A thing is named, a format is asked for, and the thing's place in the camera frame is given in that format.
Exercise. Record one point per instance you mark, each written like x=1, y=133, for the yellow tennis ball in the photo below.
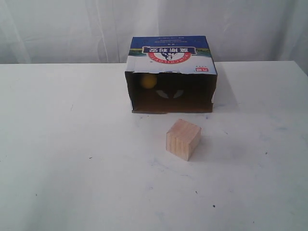
x=148, y=81

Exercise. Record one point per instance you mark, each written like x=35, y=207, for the white curtain backdrop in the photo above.
x=100, y=31

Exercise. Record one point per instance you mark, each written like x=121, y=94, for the blue white cardboard box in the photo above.
x=185, y=71

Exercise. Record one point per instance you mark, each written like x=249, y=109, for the light wooden cube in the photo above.
x=182, y=139

